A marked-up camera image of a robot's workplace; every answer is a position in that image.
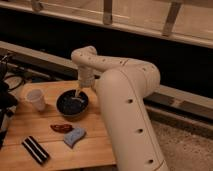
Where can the dark ceramic bowl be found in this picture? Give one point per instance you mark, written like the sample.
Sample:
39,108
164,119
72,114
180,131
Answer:
71,104

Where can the black equipment with cables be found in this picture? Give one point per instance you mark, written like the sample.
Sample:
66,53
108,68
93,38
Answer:
7,100

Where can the black white striped block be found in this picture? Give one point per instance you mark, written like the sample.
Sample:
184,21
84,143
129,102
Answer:
39,154

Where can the white paper cup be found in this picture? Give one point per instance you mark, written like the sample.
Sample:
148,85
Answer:
36,98

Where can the red chili pepper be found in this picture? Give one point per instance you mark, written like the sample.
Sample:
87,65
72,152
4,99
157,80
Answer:
65,128

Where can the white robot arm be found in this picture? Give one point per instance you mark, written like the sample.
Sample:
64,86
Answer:
121,84

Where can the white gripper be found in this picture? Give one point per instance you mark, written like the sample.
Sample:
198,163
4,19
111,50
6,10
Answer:
86,79

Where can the metal window railing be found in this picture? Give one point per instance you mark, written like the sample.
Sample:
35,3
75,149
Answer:
187,21

